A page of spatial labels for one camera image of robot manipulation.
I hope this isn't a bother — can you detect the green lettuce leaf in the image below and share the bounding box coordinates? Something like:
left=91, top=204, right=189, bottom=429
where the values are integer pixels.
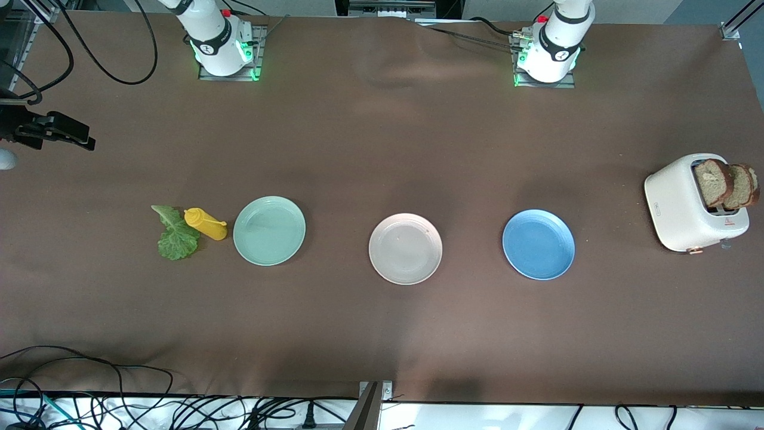
left=150, top=205, right=201, bottom=261

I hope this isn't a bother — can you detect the brown bread slice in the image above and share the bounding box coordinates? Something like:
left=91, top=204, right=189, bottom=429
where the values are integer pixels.
left=694, top=158, right=735, bottom=209
left=723, top=164, right=761, bottom=211

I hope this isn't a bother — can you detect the mint green plate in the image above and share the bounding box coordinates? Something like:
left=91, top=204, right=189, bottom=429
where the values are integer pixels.
left=233, top=196, right=307, bottom=266

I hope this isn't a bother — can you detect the beige plate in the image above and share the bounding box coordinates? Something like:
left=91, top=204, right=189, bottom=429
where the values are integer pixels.
left=368, top=213, right=443, bottom=285

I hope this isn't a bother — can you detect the blue plate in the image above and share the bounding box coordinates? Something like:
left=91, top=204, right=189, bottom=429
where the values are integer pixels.
left=502, top=209, right=576, bottom=281

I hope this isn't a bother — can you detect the yellow mustard squeeze bottle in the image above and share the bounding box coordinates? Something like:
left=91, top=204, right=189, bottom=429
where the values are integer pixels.
left=184, top=208, right=229, bottom=241

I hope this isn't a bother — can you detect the dark equipment box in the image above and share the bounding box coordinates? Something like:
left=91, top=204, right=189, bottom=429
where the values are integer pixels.
left=334, top=0, right=464, bottom=22

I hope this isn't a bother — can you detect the white toaster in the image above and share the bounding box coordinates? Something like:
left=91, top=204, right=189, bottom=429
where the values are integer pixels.
left=643, top=153, right=750, bottom=256

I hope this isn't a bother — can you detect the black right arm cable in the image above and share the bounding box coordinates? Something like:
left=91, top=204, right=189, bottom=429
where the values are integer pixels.
left=0, top=0, right=159, bottom=107

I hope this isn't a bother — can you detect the aluminium frame profile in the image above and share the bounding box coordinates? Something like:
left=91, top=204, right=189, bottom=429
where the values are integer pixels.
left=12, top=0, right=63, bottom=73

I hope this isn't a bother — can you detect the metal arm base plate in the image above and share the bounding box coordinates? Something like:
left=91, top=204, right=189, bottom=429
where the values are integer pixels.
left=512, top=33, right=577, bottom=89
left=198, top=24, right=267, bottom=82

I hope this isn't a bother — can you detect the thin black base cable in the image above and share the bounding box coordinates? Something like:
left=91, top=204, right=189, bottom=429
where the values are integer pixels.
left=230, top=0, right=291, bottom=38

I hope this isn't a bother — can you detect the teal floor cable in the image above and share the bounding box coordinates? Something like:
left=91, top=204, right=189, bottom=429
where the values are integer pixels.
left=0, top=388, right=66, bottom=428

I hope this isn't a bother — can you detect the metal table clamp bracket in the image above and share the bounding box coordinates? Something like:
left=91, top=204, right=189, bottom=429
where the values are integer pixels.
left=343, top=379, right=395, bottom=430

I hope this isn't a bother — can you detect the black base power cable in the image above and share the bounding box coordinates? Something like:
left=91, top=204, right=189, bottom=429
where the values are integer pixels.
left=415, top=17, right=538, bottom=51

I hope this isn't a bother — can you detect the thin black frame strut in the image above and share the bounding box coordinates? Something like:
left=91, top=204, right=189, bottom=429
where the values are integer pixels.
left=724, top=0, right=764, bottom=29

